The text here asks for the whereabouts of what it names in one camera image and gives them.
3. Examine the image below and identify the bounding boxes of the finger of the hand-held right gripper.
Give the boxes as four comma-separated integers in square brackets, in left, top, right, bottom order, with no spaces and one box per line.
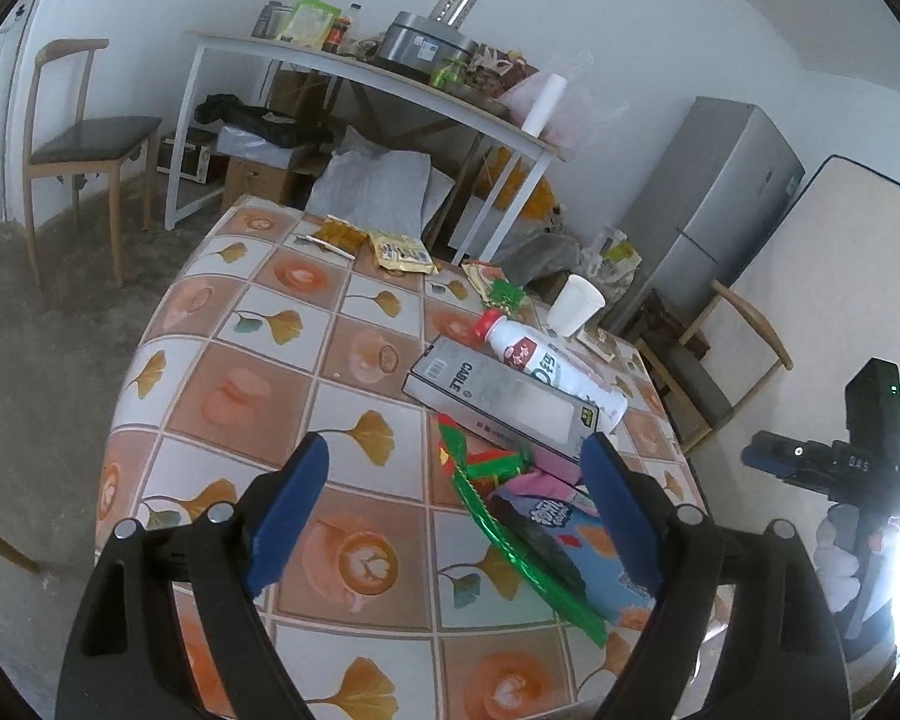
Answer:
[742,431,803,477]

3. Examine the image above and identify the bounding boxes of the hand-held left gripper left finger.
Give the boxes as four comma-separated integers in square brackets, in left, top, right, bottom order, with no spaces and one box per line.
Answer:
[58,431,331,720]

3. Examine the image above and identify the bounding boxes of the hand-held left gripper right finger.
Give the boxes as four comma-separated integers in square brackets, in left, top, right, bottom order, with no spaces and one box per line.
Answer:
[581,431,852,720]

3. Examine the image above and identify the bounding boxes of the purple snack packet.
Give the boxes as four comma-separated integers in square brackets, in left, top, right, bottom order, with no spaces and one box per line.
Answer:
[487,474,657,622]

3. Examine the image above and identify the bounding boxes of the pink packet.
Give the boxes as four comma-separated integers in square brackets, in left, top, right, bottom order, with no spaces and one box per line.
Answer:
[521,454,582,488]

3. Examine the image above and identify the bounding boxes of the black wrapper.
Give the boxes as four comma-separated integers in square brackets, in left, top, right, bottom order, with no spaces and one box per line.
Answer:
[495,496,587,595]

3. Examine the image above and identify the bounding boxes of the green snack wrapper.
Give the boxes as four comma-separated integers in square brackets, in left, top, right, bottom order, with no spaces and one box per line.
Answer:
[436,414,608,650]

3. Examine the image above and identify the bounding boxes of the white bottle red cap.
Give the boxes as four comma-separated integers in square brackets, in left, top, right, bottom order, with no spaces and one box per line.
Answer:
[471,309,629,432]

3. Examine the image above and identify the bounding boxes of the grey cable box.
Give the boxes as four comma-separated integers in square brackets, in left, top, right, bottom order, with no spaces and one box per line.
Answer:
[401,335,599,466]

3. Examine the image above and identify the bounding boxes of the person's right hand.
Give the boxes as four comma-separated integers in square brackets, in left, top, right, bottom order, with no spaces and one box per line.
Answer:
[811,502,900,616]

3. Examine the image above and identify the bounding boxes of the wooden chair grey seat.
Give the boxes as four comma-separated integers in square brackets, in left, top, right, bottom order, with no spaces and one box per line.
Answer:
[634,281,796,455]
[21,37,164,290]

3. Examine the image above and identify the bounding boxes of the orange leaf printed tablecloth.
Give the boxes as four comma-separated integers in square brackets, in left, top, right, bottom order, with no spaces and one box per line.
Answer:
[94,193,710,720]

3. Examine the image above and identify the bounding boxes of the white mattress blue edge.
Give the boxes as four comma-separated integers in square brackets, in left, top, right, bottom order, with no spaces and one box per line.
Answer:
[682,154,900,511]

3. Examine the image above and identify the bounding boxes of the beige sachet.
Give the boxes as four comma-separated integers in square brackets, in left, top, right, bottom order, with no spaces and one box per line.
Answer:
[577,326,620,361]

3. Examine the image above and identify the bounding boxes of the white paper cup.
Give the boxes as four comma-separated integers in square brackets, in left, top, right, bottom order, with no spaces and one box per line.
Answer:
[547,275,607,338]

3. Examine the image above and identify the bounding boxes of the brown cardboard box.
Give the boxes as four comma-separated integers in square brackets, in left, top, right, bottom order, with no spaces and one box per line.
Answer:
[266,67,331,121]
[529,270,578,305]
[221,154,308,211]

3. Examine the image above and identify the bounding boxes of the white plastic bag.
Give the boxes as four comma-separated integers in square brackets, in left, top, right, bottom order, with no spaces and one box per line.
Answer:
[581,229,642,293]

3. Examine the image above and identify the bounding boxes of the small green snack packet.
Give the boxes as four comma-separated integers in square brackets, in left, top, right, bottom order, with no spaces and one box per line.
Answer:
[484,279,526,316]

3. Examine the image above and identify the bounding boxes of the grey plastic bag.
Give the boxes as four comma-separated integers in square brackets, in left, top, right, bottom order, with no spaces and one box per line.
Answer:
[506,232,582,286]

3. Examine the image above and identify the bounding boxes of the grey refrigerator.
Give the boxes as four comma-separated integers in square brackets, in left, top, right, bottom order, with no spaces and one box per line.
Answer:
[615,96,807,331]

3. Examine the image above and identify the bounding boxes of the white paper sleeve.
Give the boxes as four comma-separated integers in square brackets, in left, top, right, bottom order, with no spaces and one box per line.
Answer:
[292,234,355,259]

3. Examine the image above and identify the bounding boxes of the red yellow snack packet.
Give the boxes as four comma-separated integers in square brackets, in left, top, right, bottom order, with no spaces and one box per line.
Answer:
[461,259,507,297]

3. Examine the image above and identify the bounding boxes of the curved wooden chair back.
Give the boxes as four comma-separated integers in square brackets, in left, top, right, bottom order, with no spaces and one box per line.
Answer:
[0,511,42,577]

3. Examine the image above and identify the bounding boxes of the orange snack packet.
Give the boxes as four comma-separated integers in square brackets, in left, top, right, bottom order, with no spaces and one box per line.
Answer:
[311,216,365,256]

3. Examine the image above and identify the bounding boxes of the yellow plastic bag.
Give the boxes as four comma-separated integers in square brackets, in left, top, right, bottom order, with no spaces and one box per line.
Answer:
[487,146,563,230]

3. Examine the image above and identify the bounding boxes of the white woven sack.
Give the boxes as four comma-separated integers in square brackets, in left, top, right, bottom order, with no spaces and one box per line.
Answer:
[307,126,451,237]

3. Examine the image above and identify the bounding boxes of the brown case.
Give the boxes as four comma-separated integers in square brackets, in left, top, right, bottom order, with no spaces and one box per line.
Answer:
[156,131,218,185]

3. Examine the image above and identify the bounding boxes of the white foam box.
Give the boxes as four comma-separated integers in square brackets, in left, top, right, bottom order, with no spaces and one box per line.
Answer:
[217,124,308,166]

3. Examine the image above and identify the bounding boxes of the pink plastic bag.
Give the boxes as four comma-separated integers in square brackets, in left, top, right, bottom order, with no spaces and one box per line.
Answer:
[495,52,631,147]

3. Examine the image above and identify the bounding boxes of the black cloth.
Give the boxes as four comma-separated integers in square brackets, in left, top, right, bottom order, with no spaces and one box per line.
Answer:
[195,94,331,147]

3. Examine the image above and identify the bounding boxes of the white paper towel roll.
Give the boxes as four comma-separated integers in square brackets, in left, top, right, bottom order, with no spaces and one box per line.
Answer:
[521,73,569,137]

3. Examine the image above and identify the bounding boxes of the white metal side table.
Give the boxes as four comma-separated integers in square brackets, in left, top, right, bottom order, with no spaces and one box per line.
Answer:
[163,30,557,267]

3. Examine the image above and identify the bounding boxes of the brown basket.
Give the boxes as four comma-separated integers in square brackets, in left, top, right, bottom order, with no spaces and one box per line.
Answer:
[465,43,541,98]

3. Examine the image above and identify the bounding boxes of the dark sauce bottle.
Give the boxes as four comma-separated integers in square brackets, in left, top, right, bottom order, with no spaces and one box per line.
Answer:
[322,4,365,53]

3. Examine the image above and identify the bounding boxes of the green food packet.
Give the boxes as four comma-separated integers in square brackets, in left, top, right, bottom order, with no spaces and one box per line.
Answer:
[279,0,342,50]

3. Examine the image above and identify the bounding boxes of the grey canister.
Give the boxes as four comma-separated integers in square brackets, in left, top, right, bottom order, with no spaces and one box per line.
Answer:
[251,0,293,40]

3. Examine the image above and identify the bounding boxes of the steel cylinder holder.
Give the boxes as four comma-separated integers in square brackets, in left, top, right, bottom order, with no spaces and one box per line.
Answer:
[427,0,485,31]

